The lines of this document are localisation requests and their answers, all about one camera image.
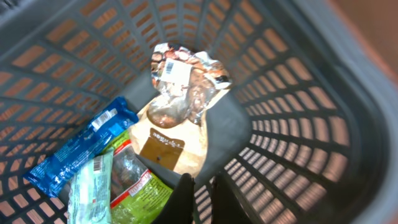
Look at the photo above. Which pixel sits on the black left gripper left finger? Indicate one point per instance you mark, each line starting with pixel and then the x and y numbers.
pixel 179 207

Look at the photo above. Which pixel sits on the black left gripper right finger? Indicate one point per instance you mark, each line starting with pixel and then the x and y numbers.
pixel 226 208

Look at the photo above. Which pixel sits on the green Haribo gummy bag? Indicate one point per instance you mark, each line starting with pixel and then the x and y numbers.
pixel 137 194

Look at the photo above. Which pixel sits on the beige nut snack pouch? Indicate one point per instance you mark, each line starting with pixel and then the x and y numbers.
pixel 172 130

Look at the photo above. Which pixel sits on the light teal snack wrapper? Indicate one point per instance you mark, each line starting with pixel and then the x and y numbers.
pixel 90 192

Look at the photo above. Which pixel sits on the blue snack bar wrapper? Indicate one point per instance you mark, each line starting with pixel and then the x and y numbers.
pixel 52 174

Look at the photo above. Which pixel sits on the grey plastic mesh basket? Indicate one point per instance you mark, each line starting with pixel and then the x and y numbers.
pixel 309 130

